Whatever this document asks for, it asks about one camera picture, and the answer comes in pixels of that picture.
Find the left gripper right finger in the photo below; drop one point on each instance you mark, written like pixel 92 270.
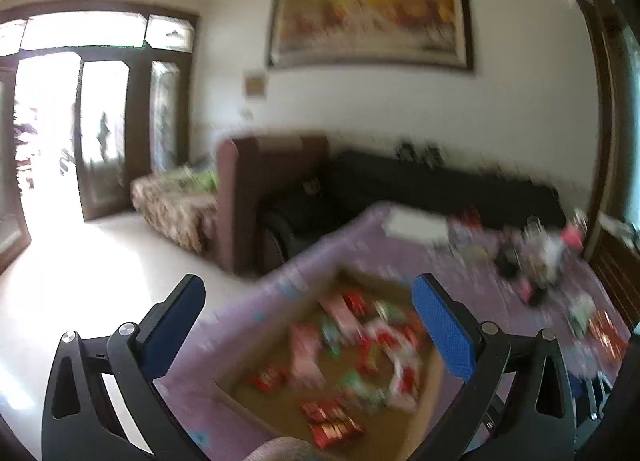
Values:
pixel 515 401

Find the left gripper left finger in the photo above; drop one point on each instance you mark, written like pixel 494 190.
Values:
pixel 78 418

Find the cardboard box tray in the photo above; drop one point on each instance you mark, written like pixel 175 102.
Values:
pixel 375 355

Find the dark red gold-script snack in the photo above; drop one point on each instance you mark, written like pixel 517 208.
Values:
pixel 329 422

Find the pink long snack packet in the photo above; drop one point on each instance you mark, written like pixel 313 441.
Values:
pixel 305 344

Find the red cartoon-face snack packet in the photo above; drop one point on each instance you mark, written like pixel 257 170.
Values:
pixel 269 378

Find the long red foil wrapper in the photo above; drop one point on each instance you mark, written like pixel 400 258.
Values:
pixel 603 330

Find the purple floral tablecloth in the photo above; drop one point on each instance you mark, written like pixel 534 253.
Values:
pixel 207 387

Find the white paper sheet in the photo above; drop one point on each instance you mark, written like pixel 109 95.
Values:
pixel 416 226

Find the patterned blanket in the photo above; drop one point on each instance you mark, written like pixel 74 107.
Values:
pixel 181 204

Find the black sofa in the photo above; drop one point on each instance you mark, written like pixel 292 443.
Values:
pixel 338 189

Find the brown armchair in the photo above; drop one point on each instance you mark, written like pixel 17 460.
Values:
pixel 250 168

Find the wooden glass door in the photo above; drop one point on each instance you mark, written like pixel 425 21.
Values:
pixel 93 95

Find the framed wall painting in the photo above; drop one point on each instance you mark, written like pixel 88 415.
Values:
pixel 432 33

